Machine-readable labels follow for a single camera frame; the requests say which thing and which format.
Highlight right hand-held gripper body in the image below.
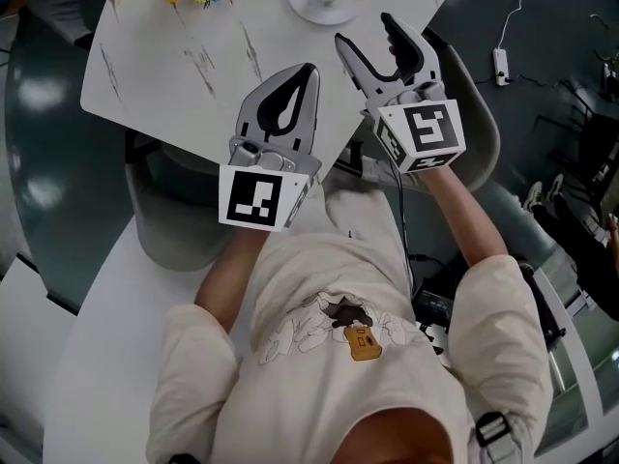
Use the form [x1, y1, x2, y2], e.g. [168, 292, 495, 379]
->
[360, 78, 468, 175]

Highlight cream printed sweatshirt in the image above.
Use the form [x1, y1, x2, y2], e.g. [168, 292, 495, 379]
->
[143, 231, 553, 464]

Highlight plain white table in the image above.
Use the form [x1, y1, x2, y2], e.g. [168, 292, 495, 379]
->
[0, 210, 272, 464]

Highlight grey shell chair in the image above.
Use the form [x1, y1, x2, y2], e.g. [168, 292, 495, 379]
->
[123, 131, 239, 274]
[333, 28, 503, 193]
[25, 0, 111, 51]

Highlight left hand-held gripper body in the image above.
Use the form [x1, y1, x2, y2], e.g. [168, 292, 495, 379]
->
[216, 135, 324, 234]

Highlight person's right forearm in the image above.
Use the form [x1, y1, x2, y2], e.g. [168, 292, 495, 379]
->
[427, 163, 510, 271]

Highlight large black bag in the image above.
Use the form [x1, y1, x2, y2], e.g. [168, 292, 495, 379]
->
[518, 257, 568, 358]

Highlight cream trousers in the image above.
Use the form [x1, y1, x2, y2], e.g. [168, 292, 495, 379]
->
[323, 180, 413, 261]

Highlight black recorder box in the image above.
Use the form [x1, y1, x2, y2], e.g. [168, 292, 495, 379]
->
[409, 284, 457, 332]

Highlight white power strip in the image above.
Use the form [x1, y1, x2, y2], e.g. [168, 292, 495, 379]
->
[491, 47, 514, 89]

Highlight black metal chairs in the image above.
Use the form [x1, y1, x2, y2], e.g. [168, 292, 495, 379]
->
[533, 78, 619, 198]

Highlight person's face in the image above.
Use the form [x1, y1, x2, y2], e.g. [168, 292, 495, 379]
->
[337, 405, 455, 464]

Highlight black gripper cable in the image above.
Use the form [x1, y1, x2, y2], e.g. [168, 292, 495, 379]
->
[393, 160, 418, 290]

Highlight white marble table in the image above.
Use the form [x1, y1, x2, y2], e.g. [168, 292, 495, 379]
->
[78, 0, 459, 189]

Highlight person's left forearm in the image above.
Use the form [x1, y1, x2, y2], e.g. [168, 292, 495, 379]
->
[192, 226, 273, 334]

